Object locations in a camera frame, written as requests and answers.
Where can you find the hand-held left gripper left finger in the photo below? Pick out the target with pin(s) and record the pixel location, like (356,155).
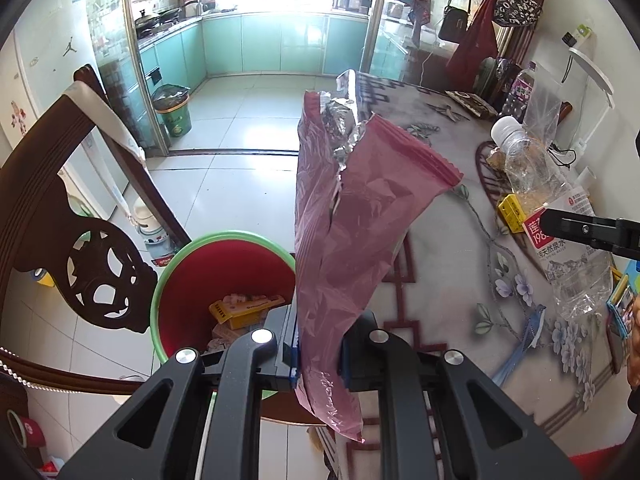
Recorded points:
(291,350)

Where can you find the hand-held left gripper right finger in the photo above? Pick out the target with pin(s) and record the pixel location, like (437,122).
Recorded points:
(350,355)

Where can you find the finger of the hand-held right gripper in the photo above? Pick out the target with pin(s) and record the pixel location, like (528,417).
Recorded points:
(590,230)

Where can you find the clear plastic water bottle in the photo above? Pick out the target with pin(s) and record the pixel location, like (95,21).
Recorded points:
(530,170)

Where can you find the red bin with green rim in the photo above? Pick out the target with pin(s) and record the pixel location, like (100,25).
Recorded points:
(200,285)

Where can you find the pink snack bag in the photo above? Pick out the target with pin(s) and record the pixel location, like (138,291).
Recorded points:
(350,220)

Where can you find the black shoulder bag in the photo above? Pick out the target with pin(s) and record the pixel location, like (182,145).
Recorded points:
(455,22)

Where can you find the flattened yellow carton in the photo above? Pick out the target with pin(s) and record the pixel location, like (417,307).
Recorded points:
(245,312)

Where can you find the blue yellow packet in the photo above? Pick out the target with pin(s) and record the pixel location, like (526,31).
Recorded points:
(620,295)

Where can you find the yellow orange cardboard box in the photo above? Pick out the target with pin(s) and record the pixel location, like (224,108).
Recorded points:
(512,210)

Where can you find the purple label water bottle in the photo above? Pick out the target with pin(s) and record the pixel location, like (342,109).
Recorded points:
(520,90)

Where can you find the dark flat packet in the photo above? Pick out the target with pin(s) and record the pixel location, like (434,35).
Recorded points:
(470,102)

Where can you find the dark green bag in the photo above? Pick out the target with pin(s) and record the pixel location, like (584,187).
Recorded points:
(492,77)

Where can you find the dark red tote bag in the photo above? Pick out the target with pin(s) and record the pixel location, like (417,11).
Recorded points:
(475,50)

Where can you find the black white patterned bag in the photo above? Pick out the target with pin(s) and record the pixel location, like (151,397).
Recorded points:
(515,2)

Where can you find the carved dark wooden chair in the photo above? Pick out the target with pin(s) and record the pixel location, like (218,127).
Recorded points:
(75,240)

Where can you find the green kitchen waste bin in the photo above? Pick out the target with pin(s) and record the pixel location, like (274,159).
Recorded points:
(172,112)

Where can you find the black wok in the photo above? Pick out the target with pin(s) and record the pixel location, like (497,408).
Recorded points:
(160,16)

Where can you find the white refrigerator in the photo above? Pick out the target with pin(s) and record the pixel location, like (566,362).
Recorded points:
(45,85)

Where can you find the white wall shelf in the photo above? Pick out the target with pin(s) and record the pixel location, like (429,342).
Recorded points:
(595,70)

